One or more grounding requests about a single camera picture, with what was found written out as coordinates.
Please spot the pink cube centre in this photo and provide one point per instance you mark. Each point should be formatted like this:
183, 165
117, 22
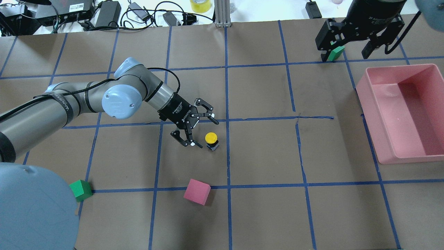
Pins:
197, 192

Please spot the yellow tape roll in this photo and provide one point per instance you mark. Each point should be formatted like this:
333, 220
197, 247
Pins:
200, 6

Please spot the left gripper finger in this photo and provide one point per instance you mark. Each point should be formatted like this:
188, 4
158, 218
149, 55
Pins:
188, 132
209, 110

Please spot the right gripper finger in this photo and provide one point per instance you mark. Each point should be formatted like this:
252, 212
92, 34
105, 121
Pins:
331, 36
375, 41

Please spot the green cube near left arm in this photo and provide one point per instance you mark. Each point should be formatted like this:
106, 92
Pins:
81, 190

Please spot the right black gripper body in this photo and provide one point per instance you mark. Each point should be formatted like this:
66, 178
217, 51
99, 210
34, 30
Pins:
371, 23

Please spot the yellow push button switch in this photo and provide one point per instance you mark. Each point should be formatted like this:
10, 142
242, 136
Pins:
211, 140

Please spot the black power adapter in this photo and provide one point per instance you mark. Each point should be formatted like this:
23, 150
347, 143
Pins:
109, 12

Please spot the green cube near bin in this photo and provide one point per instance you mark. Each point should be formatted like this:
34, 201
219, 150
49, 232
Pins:
335, 53

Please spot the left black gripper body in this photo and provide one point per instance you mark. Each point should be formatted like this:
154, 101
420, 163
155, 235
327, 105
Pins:
176, 110

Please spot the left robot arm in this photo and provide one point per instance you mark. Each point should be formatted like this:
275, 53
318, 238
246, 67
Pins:
38, 207

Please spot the aluminium frame post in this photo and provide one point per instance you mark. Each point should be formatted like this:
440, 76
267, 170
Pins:
222, 13

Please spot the pink plastic bin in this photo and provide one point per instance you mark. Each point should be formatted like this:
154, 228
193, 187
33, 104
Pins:
404, 110

